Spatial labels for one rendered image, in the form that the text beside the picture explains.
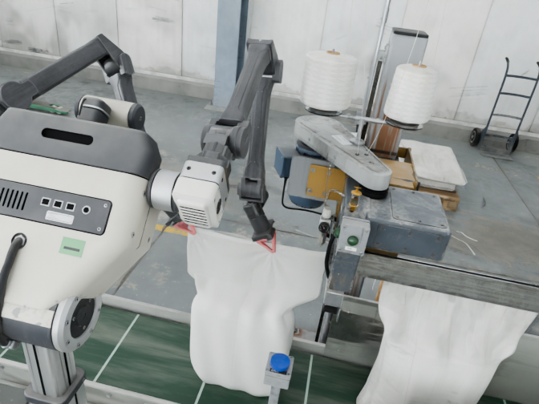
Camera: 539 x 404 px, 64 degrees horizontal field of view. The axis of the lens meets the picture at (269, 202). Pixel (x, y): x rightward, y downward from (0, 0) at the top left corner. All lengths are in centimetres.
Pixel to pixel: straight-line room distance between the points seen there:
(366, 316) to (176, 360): 83
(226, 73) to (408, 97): 491
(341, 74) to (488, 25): 517
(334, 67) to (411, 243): 55
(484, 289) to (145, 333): 141
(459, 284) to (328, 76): 79
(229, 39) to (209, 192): 522
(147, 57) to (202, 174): 615
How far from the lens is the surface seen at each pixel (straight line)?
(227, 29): 603
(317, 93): 135
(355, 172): 132
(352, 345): 203
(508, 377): 220
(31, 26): 797
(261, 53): 127
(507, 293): 159
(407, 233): 123
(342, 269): 129
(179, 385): 192
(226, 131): 104
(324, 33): 627
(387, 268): 148
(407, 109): 137
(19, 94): 130
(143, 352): 204
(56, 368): 117
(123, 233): 93
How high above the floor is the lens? 191
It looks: 29 degrees down
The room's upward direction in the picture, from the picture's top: 7 degrees clockwise
